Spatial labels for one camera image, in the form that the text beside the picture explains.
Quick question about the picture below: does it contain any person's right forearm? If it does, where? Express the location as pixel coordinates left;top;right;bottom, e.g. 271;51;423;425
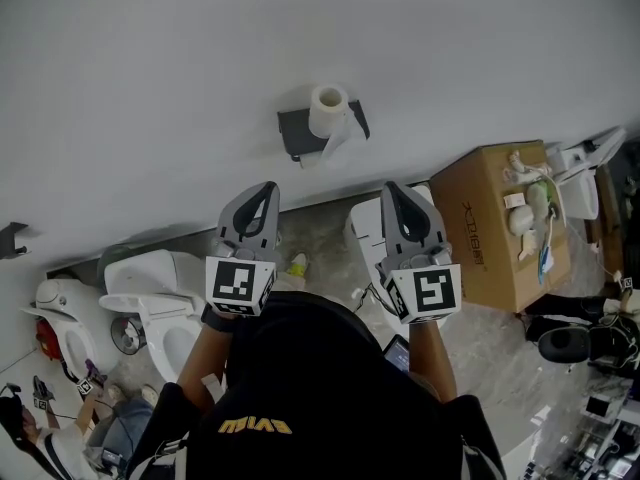
408;319;459;403

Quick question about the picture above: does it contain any black wall paper holder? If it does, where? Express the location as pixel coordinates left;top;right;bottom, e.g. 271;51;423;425
276;99;372;163
0;221;31;260

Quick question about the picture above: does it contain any white toilet with raised lid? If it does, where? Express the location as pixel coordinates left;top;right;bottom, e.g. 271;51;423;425
544;127;628;223

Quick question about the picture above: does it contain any blue and white brush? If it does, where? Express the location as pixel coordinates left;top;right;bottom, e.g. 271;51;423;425
536;214;557;285

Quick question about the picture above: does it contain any person's beige trouser leg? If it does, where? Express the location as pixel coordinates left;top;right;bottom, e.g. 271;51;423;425
271;272;302;295

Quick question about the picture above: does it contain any red container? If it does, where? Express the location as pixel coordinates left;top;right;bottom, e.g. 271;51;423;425
34;317;63;363

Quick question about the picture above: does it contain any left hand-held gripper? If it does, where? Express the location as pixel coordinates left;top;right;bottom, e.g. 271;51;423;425
204;181;283;318

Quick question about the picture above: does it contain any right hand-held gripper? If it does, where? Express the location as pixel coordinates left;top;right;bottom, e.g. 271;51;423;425
374;181;463;326

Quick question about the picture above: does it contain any white toilet paper roll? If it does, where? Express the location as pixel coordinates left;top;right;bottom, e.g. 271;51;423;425
307;83;367;163

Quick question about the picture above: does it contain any black wristwatch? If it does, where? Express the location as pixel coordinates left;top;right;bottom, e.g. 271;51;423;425
200;303;237;334

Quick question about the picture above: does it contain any person's black t-shirt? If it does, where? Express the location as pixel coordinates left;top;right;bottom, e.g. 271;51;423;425
124;290;507;480

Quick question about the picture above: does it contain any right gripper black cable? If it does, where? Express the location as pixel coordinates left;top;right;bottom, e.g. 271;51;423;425
351;282;387;315

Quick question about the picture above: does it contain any person's left forearm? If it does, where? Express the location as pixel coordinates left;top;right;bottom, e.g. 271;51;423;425
176;316;237;415

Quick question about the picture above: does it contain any black wire waste bin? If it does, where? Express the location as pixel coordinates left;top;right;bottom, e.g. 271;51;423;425
110;315;148;358

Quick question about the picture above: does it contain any large cardboard box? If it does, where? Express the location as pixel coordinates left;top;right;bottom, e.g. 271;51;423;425
429;139;572;314

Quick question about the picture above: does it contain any black phone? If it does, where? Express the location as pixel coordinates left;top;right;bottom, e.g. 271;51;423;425
381;333;412;375

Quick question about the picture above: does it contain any grey round ball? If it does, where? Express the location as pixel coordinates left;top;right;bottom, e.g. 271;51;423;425
507;204;536;237

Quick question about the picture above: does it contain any white egg-shaped toilet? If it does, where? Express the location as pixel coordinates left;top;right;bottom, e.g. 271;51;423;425
19;277;122;385

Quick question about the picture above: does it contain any beige plastic piece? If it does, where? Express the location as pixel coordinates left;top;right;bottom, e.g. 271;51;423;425
516;229;540;263

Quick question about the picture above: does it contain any white toilet with closed lid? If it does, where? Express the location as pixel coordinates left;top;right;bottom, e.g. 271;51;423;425
343;183;450;330

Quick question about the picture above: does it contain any grey-green cloth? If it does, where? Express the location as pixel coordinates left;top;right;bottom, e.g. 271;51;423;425
526;181;552;219

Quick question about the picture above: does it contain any person's yellow-green shoe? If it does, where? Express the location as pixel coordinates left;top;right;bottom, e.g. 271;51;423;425
288;251;311;279

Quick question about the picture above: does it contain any white toilet with open seat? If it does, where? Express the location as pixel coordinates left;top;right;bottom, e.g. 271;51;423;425
97;248;207;385

